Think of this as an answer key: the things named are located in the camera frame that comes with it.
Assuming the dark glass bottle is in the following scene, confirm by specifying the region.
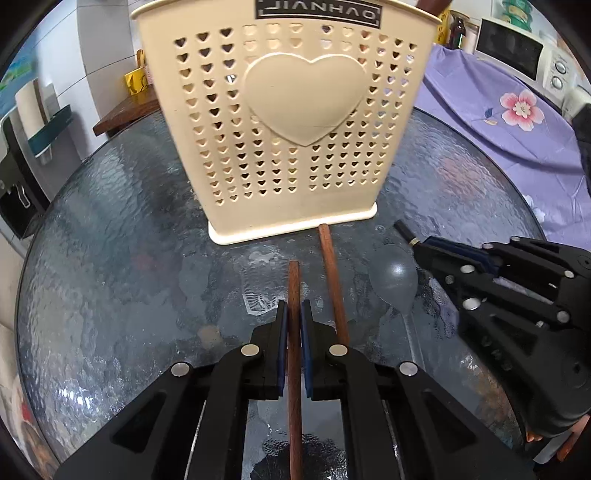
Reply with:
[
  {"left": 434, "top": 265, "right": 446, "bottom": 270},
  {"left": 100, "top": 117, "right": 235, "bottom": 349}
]
[{"left": 448, "top": 13, "right": 466, "bottom": 50}]

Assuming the white microwave oven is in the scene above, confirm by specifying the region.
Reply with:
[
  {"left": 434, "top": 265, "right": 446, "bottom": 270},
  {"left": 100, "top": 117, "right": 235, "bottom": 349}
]
[{"left": 474, "top": 18, "right": 579, "bottom": 108}]

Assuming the beige plastic utensil holder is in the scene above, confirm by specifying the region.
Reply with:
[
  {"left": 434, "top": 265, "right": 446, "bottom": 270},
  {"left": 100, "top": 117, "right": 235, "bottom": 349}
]
[{"left": 131, "top": 0, "right": 440, "bottom": 245}]

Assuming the yellow mug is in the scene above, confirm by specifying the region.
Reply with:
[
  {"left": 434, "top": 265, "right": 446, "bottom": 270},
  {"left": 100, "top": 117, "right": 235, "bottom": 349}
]
[{"left": 124, "top": 49, "right": 149, "bottom": 96}]

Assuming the purple floral cloth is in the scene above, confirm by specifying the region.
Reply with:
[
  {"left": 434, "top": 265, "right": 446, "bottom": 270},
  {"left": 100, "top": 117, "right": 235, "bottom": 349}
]
[{"left": 415, "top": 44, "right": 590, "bottom": 249}]

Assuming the clear plastic spoon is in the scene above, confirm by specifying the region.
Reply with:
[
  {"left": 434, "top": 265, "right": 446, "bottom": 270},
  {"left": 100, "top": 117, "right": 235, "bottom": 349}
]
[{"left": 369, "top": 244, "right": 425, "bottom": 369}]

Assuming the black chopstick gold band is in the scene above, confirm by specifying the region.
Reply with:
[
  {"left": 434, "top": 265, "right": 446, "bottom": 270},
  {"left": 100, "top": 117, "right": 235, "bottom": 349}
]
[{"left": 394, "top": 220, "right": 420, "bottom": 247}]

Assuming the brown chopstick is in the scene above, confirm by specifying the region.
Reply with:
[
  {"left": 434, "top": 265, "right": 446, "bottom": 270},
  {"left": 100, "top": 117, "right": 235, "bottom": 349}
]
[
  {"left": 318, "top": 224, "right": 349, "bottom": 345},
  {"left": 287, "top": 261, "right": 304, "bottom": 480},
  {"left": 416, "top": 0, "right": 452, "bottom": 16}
]

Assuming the water dispenser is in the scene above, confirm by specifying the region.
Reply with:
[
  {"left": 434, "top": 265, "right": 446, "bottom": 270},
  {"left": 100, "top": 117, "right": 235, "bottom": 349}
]
[{"left": 1, "top": 106, "right": 81, "bottom": 240}]

